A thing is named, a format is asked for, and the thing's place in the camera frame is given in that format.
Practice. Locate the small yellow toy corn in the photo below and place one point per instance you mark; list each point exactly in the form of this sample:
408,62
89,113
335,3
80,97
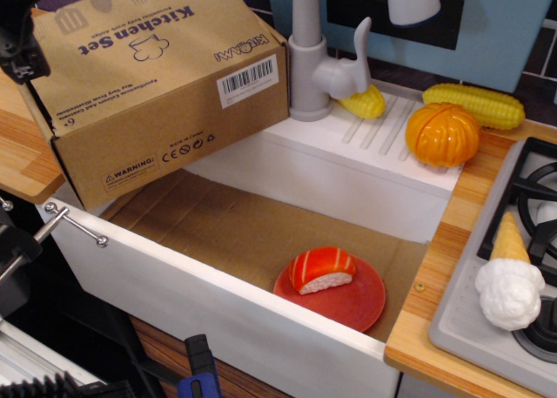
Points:
369,104

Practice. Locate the grey toy faucet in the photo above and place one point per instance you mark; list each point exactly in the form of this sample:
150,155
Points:
316,79

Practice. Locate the toy ice cream cone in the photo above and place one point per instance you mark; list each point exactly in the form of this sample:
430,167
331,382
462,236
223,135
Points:
509,285

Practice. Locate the metal clamp with handle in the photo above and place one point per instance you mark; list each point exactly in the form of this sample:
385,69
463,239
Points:
19,248

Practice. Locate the brown cardboard kitchen set box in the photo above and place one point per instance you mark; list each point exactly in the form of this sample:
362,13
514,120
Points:
140,88

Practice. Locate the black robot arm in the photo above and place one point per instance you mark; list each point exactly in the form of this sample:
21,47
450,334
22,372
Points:
22,58

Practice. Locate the orange toy pumpkin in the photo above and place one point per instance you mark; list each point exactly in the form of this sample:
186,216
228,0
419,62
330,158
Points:
443,135

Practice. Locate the grey toy stove top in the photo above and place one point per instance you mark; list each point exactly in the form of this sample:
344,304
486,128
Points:
526,187

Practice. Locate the cardboard sheet sink bottom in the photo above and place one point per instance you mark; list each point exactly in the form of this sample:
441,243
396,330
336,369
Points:
254,238

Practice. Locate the yellow toy corn cob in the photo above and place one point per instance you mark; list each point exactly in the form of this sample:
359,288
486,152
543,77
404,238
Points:
492,109

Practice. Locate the white toy sink basin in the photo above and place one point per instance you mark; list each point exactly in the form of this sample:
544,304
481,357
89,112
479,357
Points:
345,168

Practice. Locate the blue black bar clamp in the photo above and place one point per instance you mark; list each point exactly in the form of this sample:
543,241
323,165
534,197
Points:
203,381

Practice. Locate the red plastic plate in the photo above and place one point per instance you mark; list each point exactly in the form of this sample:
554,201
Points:
357,305

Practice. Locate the toy salmon sushi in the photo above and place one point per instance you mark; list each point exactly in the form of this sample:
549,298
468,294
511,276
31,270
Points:
321,268

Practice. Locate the teal toy microwave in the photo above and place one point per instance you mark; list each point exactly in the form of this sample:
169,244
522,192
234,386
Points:
484,42

